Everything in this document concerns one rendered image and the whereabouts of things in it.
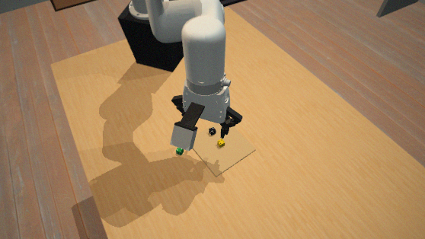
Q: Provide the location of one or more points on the green die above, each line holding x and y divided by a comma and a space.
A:
179, 151

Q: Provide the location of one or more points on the beige flat mat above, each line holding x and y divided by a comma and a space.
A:
221, 159

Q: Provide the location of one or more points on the black die with white pips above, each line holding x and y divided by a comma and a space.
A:
212, 131

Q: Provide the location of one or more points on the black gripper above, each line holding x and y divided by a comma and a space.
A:
217, 107

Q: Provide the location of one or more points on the yellow die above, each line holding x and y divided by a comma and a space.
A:
220, 143

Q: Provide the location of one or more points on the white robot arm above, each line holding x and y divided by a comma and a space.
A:
203, 38

